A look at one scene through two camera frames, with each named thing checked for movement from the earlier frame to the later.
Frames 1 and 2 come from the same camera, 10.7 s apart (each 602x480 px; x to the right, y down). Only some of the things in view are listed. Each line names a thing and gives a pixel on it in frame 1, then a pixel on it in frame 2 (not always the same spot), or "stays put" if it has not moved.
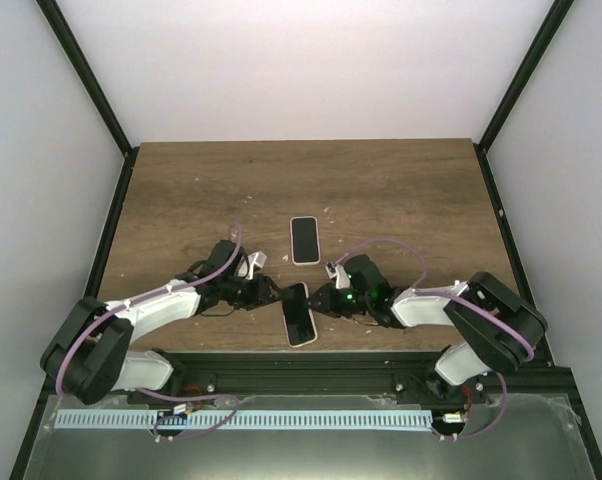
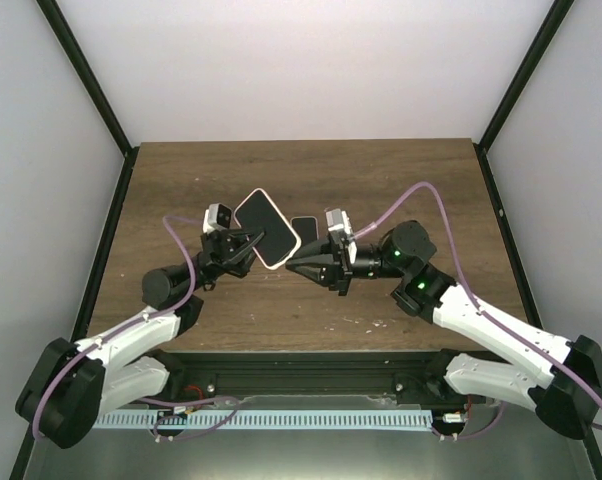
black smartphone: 299,324 to 279,242
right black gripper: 326,295 to 334,262
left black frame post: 64,35 stays put
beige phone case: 305,241 stays put
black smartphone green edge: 305,242 stays put
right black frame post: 518,87 stays put
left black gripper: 262,293 to 226,251
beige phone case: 298,318 to 280,241
